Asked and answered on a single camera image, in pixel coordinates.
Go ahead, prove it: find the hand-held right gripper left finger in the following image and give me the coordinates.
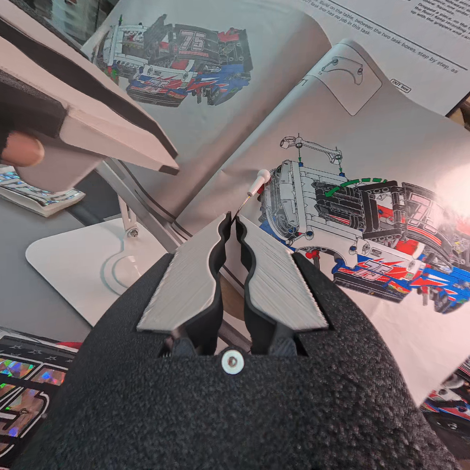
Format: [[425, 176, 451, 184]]
[[137, 212, 232, 354]]

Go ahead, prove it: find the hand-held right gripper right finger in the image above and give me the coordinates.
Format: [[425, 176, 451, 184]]
[[235, 216, 329, 354]]

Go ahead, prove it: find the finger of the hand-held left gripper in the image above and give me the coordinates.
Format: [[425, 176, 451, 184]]
[[59, 109, 175, 174], [0, 35, 180, 173]]

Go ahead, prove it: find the white book stand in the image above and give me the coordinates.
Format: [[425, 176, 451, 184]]
[[26, 156, 195, 328]]

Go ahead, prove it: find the white-tipped wire page holder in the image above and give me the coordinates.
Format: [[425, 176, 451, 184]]
[[231, 169, 271, 223]]

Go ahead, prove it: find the toy car instruction booklet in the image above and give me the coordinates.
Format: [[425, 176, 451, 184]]
[[82, 0, 470, 408]]

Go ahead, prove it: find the brick-built toy race car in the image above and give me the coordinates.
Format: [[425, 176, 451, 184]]
[[0, 329, 84, 470]]

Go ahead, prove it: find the person's left hand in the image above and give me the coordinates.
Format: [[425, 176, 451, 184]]
[[0, 130, 45, 166]]

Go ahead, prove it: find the holographic sticker sheet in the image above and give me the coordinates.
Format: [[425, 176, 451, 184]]
[[0, 165, 86, 218]]

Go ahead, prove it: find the toy race car set box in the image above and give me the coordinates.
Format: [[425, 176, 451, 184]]
[[420, 362, 470, 441]]

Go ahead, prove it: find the printed paper sheet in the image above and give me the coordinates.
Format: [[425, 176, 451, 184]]
[[299, 0, 470, 115]]

